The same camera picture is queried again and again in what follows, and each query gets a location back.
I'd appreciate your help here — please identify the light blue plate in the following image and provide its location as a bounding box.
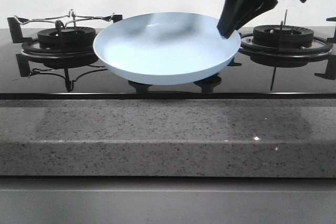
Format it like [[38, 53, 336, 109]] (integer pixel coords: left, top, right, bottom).
[[93, 12, 240, 86]]

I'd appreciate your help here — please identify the black pan support grate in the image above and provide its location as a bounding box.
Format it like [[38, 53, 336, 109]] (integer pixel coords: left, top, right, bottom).
[[238, 20, 335, 80], [7, 14, 124, 62]]

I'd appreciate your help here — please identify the black round gas burner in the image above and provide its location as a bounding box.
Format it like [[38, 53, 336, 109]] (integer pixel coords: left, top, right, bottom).
[[37, 27, 96, 49]]

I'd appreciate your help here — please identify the black glass gas cooktop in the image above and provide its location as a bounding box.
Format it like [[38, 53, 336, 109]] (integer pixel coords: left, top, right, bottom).
[[1, 29, 335, 100]]

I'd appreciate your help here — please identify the grey cabinet front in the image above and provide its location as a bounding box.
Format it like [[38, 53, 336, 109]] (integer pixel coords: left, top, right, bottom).
[[1, 177, 335, 223]]

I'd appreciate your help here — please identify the silver wire pan reducer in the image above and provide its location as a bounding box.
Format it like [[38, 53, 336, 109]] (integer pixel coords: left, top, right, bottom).
[[14, 9, 123, 28]]

